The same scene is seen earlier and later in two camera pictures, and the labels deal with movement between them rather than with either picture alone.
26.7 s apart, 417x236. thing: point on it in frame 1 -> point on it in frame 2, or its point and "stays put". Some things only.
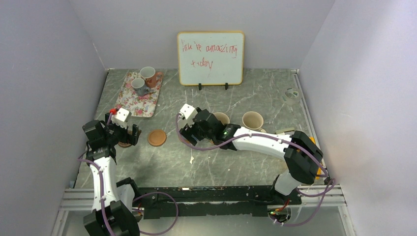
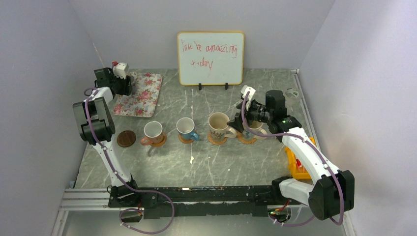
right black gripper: [187, 132] -> [236, 122]
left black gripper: [127, 137] -> [127, 88]
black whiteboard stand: [199, 84] stays put
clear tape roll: [291, 96] stays put
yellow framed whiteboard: [211, 58] stays put
